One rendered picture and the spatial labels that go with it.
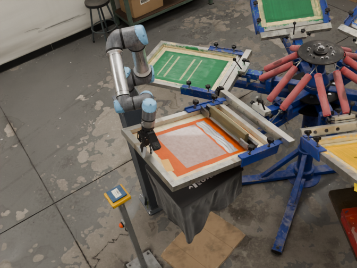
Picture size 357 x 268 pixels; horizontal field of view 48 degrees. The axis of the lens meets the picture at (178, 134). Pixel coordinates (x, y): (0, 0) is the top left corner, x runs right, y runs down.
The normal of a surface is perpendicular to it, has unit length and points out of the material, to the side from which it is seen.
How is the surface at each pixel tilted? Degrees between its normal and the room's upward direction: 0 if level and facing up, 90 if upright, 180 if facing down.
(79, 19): 90
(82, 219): 0
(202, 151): 15
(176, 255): 0
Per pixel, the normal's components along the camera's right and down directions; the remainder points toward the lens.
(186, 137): 0.10, -0.80
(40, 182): -0.12, -0.71
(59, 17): 0.55, 0.53
